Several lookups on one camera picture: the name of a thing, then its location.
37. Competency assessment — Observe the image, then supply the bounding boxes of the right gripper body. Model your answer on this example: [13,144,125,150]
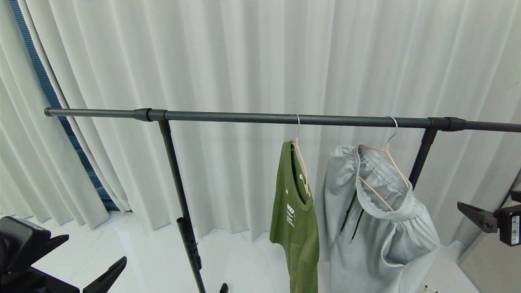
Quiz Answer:
[494,203,521,247]

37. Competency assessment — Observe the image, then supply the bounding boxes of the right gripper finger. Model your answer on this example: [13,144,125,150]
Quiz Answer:
[457,201,499,234]

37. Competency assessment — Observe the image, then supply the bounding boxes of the pink clothes hanger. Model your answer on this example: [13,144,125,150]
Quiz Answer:
[357,117,410,212]
[292,115,313,199]

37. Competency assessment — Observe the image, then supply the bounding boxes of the window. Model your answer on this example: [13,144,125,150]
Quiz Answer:
[10,0,131,212]

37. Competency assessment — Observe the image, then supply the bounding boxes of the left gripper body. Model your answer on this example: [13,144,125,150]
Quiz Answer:
[16,269,81,293]

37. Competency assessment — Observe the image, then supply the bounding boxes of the green printed sleeveless shirt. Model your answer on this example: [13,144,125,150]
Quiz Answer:
[269,140,321,293]

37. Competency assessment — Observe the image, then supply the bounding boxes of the black clothes rack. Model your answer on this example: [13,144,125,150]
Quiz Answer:
[44,107,521,293]

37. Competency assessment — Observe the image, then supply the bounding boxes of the pale grey shorts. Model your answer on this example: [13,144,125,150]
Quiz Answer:
[324,144,441,293]

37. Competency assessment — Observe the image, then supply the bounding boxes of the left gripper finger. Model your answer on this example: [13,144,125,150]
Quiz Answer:
[37,234,70,256]
[83,256,127,293]

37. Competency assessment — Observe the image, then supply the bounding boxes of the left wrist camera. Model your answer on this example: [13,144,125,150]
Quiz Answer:
[0,216,52,274]

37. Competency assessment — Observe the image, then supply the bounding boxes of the white curtain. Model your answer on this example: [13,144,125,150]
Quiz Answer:
[0,0,110,229]
[18,0,521,247]

